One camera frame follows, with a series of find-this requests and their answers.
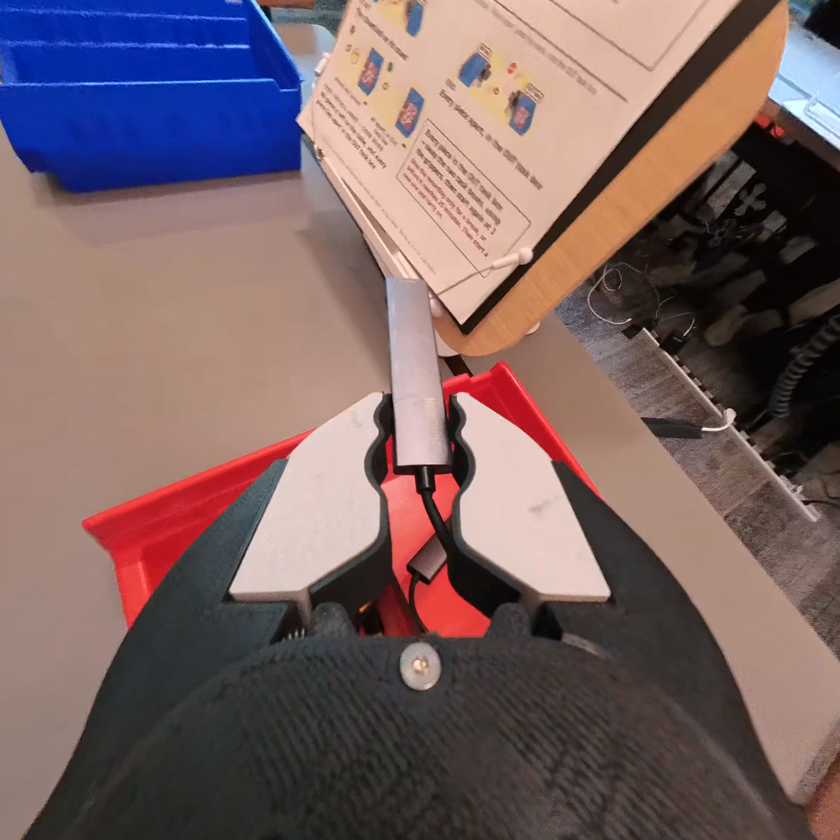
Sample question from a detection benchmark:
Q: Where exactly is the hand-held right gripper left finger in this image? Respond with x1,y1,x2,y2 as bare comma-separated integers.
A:
227,392,395,614

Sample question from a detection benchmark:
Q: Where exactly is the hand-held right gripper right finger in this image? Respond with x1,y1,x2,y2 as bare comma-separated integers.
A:
448,392,614,619

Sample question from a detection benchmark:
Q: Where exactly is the red plastic bin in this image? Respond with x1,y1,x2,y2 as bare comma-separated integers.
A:
82,361,603,637

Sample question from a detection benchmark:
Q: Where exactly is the grey usb hub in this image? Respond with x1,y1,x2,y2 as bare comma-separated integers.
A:
385,277,460,583

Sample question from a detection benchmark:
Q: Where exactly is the instruction sheet on wooden stand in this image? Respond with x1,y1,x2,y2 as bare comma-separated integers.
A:
297,0,790,355

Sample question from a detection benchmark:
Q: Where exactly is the blue plastic bin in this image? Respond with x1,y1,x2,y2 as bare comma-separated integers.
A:
0,0,304,193

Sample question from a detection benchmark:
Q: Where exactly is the black plug with cable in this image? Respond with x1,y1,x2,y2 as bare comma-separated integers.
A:
642,413,736,442

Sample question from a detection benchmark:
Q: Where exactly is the white cable raceway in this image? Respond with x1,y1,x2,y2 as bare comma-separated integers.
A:
640,325,821,522

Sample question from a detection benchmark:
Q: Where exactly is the coiled black cable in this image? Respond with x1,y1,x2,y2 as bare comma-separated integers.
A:
768,315,840,421

